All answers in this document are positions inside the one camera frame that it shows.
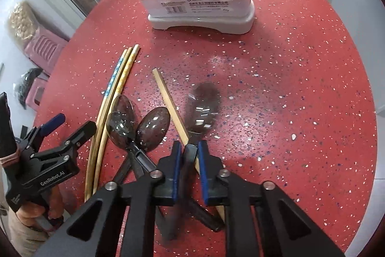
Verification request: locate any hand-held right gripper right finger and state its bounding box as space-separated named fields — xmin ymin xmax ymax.
xmin=197 ymin=140 xmax=346 ymax=257

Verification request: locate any stack of pink stools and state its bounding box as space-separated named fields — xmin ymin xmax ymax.
xmin=24 ymin=25 xmax=68 ymax=74

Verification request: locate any clear bag of nuts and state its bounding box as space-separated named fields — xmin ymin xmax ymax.
xmin=7 ymin=1 xmax=38 ymax=41

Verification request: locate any black plastic bag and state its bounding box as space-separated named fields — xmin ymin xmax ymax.
xmin=13 ymin=67 xmax=43 ymax=105

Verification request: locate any person's left hand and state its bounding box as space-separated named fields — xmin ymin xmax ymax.
xmin=16 ymin=186 xmax=62 ymax=230

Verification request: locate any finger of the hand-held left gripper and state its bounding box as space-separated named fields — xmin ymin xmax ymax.
xmin=30 ymin=121 xmax=97 ymax=161
xmin=21 ymin=113 xmax=66 ymax=144

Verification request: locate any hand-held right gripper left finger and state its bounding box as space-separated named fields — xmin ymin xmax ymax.
xmin=34 ymin=141 xmax=184 ymax=257

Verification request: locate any blue patterned wooden chopstick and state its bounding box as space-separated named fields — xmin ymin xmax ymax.
xmin=84 ymin=49 xmax=128 ymax=202

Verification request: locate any dark metal spoon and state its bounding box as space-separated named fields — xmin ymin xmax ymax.
xmin=183 ymin=81 xmax=225 ymax=232

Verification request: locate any pink plastic stool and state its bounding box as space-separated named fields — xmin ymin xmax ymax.
xmin=26 ymin=76 xmax=46 ymax=113

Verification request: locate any person's beige clothing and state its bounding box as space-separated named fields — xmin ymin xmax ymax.
xmin=7 ymin=209 xmax=51 ymax=249

